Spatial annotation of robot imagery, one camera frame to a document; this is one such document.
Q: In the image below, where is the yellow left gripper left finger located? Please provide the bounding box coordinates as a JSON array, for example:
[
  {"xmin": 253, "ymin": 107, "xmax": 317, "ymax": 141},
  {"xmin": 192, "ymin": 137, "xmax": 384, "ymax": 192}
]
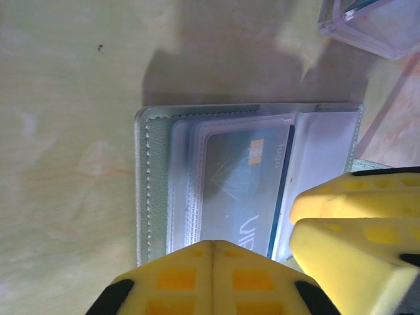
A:
[{"xmin": 84, "ymin": 240, "xmax": 214, "ymax": 315}]

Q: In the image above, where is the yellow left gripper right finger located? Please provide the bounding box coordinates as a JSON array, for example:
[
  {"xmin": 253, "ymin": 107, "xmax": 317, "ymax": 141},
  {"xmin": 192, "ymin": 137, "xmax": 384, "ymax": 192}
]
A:
[{"xmin": 212, "ymin": 241, "xmax": 333, "ymax": 315}]

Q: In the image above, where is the light green card holder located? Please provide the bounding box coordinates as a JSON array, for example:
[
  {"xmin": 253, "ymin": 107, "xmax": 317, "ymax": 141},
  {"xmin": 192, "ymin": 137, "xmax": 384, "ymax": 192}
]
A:
[{"xmin": 134, "ymin": 103, "xmax": 394, "ymax": 268}]

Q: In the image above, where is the blue credit card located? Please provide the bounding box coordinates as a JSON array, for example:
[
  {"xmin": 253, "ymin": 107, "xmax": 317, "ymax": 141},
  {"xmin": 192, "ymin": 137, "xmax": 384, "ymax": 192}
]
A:
[{"xmin": 199, "ymin": 126, "xmax": 296, "ymax": 260}]

